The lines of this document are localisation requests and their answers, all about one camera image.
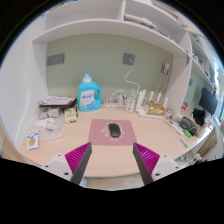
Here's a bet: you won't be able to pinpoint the white router with antennas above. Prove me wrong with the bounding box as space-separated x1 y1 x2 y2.
136 89 170 119

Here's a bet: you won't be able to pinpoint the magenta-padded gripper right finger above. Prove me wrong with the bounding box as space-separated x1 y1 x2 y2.
132 142 184 186

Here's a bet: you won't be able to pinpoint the white snack packet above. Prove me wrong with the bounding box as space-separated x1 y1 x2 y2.
26 129 40 151

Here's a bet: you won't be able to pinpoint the black monitor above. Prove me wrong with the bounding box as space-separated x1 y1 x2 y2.
197 87 219 116

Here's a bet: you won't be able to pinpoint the white power strip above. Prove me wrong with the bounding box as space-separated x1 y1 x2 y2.
104 98 126 108

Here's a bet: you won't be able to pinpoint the pink printed mouse pad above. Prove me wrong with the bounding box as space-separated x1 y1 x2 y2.
87 118 138 147

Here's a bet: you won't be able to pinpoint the white cable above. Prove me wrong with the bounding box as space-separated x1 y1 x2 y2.
124 59 141 94

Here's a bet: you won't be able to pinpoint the grey wall socket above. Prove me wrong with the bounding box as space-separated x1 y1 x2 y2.
122 52 136 66

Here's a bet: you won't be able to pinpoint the black computer mouse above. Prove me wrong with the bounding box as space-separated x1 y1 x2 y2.
108 122 123 138

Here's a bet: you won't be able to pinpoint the gold foil bag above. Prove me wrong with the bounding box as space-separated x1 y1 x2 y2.
147 100 166 116

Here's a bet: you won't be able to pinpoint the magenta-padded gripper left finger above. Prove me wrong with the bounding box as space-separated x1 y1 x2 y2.
41 142 93 186

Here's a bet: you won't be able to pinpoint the clear plastic bottle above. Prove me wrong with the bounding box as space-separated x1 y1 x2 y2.
125 92 136 113

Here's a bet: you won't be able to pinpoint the blue detergent bottle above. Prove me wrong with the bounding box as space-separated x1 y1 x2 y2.
77 73 102 112

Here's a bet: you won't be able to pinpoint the small yellow box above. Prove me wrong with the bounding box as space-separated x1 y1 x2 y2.
64 107 78 124

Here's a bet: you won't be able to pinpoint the dark green-trimmed pencil case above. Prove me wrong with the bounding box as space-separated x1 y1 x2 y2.
179 116 199 137

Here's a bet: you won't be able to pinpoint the white remote control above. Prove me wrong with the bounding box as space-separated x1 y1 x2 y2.
165 118 185 136

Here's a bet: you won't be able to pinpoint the stack of books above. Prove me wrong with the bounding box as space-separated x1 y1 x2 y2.
38 95 78 109

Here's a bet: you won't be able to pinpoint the white shelf unit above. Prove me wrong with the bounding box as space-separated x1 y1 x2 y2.
31 0 218 84

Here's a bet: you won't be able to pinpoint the black bag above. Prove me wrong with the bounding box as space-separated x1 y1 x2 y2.
192 108 207 127

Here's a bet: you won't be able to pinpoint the clear plastic bags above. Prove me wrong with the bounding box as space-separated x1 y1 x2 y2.
34 108 66 141

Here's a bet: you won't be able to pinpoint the grey blank wall plate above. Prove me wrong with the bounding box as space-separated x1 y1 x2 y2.
46 52 66 67

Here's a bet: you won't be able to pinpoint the wall socket with chargers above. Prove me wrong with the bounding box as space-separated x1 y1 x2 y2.
161 62 171 75

